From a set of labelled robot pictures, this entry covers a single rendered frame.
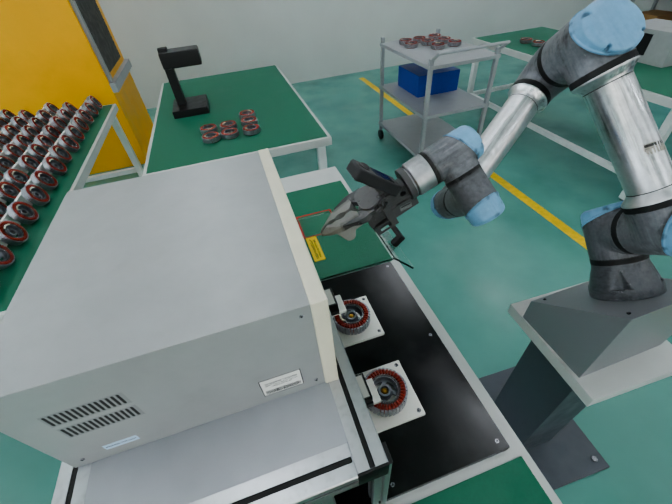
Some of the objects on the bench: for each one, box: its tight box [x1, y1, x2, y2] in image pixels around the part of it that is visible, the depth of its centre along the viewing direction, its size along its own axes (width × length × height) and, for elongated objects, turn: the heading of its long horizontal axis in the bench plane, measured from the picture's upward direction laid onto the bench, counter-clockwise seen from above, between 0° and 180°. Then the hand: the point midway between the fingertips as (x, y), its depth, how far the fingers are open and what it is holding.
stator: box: [333, 299, 370, 335], centre depth 101 cm, size 11×11×4 cm
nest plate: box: [356, 360, 425, 433], centre depth 85 cm, size 15×15×1 cm
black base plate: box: [321, 262, 510, 504], centre depth 95 cm, size 47×64×2 cm
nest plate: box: [332, 296, 384, 348], centre depth 102 cm, size 15×15×1 cm
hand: (324, 228), depth 71 cm, fingers closed
